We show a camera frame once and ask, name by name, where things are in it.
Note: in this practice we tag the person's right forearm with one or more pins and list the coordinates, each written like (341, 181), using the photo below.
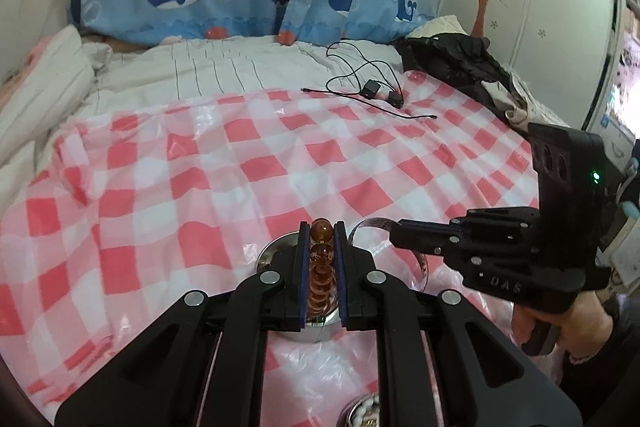
(610, 382)

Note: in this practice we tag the beige garment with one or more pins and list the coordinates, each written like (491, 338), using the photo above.
(530, 107)

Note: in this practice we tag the white cabinet with tree decal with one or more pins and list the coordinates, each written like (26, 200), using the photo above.
(525, 7)

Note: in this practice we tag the black jacket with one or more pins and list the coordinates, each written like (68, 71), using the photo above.
(460, 57)

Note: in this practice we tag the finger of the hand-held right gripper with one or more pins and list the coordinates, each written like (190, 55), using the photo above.
(490, 222)
(450, 249)

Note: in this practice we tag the round metal tin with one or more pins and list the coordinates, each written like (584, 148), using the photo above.
(280, 244)

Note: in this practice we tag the small bowl with beads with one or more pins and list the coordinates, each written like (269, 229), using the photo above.
(362, 414)

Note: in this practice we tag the white striped quilt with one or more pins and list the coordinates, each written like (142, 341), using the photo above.
(200, 67)

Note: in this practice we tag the red white checkered tablecloth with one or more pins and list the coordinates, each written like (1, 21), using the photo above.
(175, 207)

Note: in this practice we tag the person's right hand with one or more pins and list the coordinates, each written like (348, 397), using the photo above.
(590, 322)

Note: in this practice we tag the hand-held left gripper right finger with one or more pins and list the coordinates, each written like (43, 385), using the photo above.
(340, 277)

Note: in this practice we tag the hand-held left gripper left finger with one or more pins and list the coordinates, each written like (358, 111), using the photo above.
(303, 277)

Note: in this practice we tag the black charger adapter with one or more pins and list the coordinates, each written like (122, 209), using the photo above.
(372, 88)
(395, 100)

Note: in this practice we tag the white fluffy cloth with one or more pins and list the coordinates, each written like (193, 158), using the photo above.
(445, 27)

